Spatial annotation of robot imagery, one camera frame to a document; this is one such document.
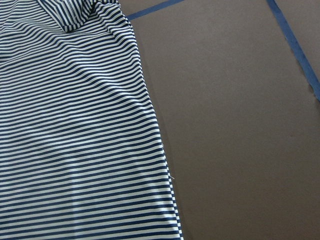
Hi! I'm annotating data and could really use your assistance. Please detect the striped polo shirt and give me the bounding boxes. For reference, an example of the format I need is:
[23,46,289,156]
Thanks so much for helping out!
[0,0,183,240]

